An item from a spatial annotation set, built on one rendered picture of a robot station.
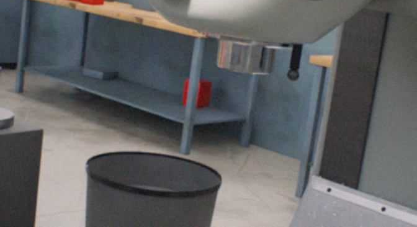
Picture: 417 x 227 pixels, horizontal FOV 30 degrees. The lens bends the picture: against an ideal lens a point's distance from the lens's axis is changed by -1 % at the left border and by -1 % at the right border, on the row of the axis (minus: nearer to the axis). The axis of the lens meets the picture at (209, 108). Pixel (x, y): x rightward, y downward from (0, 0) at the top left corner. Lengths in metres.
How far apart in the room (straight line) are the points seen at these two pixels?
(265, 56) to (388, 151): 0.41
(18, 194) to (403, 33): 0.52
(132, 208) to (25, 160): 1.54
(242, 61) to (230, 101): 5.61
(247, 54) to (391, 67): 0.40
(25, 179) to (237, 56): 0.46
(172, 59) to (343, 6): 6.08
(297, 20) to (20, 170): 0.53
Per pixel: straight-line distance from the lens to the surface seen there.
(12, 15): 8.07
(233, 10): 0.56
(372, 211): 1.01
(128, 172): 2.94
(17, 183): 1.01
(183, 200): 2.54
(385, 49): 1.00
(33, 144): 1.01
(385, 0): 0.70
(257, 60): 0.63
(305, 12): 0.58
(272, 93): 5.96
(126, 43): 7.10
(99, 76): 6.81
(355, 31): 1.02
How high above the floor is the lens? 1.37
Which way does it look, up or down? 11 degrees down
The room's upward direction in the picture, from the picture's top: 8 degrees clockwise
